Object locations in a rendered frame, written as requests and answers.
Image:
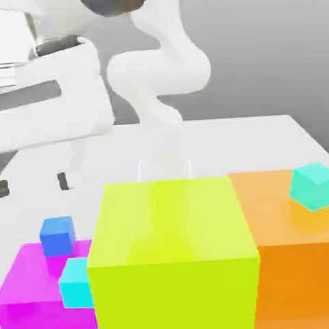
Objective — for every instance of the large magenta box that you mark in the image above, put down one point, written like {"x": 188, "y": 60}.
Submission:
{"x": 27, "y": 299}

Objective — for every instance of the small blue cube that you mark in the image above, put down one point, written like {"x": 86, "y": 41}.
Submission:
{"x": 58, "y": 236}

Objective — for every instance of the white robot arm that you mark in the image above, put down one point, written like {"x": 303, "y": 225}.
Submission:
{"x": 158, "y": 71}

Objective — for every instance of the small turquoise cube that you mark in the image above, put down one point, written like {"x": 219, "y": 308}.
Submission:
{"x": 314, "y": 188}

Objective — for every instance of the small cyan cube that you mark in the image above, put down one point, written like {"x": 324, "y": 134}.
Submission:
{"x": 76, "y": 285}

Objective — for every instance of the large lime box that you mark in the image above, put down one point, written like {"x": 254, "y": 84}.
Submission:
{"x": 173, "y": 262}

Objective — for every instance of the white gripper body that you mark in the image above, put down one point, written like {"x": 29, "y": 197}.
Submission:
{"x": 75, "y": 104}

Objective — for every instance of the large orange box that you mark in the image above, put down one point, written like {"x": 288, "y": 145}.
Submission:
{"x": 297, "y": 268}

